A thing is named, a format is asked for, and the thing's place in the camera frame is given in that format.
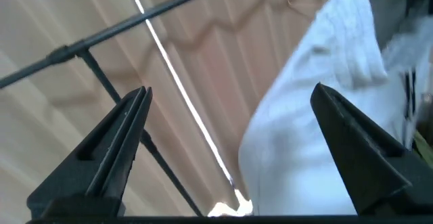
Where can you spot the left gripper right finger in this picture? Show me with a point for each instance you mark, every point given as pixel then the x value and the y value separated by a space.
pixel 368 156

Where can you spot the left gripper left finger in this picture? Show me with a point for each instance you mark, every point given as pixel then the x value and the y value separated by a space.
pixel 101 163

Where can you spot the pale grey shorts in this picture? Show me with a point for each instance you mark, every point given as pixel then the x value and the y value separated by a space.
pixel 291 156

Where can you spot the black clothes rack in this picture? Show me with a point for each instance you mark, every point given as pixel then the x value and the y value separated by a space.
pixel 101 34

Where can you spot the beige curtain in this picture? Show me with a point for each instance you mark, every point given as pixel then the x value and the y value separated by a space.
pixel 67 126

